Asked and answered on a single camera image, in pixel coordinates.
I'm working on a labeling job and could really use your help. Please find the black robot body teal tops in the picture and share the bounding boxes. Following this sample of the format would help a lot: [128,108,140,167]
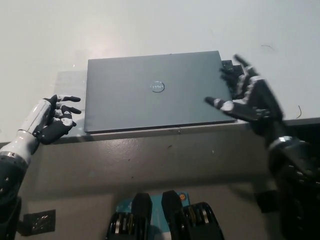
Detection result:
[106,190,225,240]

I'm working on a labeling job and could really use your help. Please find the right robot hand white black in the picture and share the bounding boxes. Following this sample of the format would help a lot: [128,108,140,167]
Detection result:
[204,54,287,137]

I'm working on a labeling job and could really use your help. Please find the black tape patch on desk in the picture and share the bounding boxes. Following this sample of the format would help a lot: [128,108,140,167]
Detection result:
[220,59,247,81]

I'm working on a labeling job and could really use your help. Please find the black floor tape patch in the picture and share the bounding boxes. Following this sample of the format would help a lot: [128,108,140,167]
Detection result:
[254,190,279,214]
[23,209,57,237]

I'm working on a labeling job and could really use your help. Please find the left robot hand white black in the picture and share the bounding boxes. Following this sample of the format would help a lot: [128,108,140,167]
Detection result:
[17,94,83,146]

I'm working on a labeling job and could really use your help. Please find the dark grey Dell laptop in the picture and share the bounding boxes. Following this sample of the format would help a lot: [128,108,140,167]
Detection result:
[83,50,238,135]

